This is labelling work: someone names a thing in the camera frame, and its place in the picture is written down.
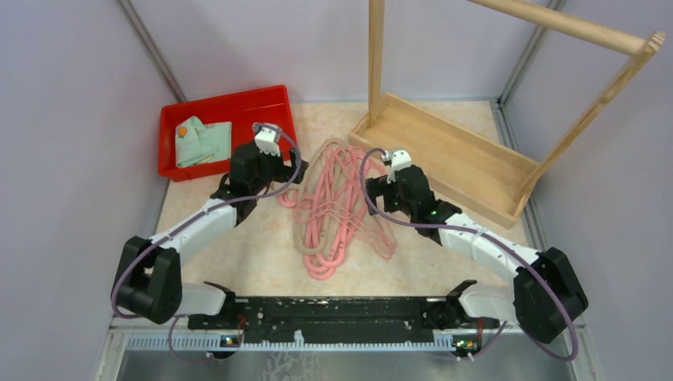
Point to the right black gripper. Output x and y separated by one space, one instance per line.
378 186

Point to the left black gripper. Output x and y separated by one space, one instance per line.
286 172

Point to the thick pink hanger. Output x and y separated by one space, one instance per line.
336 210
321 242
326 231

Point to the beige thick hanger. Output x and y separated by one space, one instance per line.
328 208

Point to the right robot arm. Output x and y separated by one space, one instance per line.
541 292

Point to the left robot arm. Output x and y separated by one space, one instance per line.
148 282

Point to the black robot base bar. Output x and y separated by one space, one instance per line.
428 324

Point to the red plastic bin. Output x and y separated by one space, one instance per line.
267 104

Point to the wooden hanger rack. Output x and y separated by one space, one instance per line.
481 174

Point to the green folded cloth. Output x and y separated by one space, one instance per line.
197 143

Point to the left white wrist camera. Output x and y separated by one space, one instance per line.
267 138

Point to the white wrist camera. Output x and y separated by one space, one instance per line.
396 159
267 138

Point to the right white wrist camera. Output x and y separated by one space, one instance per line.
396 159

